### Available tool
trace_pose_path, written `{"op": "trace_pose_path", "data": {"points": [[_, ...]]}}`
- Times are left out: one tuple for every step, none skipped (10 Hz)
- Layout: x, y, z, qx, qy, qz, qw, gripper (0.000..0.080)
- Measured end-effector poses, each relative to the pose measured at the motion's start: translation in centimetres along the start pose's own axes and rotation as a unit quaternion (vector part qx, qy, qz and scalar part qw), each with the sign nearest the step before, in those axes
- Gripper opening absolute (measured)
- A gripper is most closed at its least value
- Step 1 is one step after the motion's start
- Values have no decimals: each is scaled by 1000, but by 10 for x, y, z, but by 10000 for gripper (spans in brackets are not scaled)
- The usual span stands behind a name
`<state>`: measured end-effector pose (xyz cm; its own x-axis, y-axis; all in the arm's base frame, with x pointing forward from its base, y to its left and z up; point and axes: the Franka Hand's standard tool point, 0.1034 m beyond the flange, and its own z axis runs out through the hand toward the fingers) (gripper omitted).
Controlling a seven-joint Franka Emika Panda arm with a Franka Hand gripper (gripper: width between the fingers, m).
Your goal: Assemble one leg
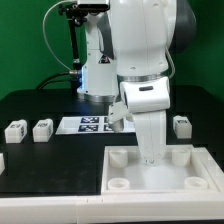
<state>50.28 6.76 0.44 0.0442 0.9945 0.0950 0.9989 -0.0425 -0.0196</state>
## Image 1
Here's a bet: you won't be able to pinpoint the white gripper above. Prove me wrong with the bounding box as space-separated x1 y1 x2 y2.
120 77 170 164

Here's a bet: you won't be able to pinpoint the white square tabletop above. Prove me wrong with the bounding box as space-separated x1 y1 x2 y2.
101 145 224 194

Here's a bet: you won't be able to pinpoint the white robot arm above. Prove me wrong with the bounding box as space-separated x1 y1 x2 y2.
78 0 196 163

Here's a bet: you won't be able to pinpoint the white sheet with markers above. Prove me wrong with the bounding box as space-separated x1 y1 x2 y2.
56 116 135 135

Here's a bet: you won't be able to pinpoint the white part left edge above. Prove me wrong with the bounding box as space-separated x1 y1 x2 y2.
0 153 5 175

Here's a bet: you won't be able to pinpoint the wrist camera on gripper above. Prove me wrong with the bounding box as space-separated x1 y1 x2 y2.
108 101 133 133

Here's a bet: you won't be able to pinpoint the black camera stand pole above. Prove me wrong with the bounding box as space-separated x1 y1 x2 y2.
67 15 82 93

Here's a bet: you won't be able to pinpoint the black cables on table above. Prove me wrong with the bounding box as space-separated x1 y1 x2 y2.
35 72 76 91

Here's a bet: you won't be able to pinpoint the black camera on stand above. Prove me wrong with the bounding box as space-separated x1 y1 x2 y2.
58 0 110 15

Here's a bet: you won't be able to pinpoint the white obstacle wall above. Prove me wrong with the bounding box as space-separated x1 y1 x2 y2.
0 191 224 224

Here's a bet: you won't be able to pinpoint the white camera cable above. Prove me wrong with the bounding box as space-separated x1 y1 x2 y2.
42 0 79 73

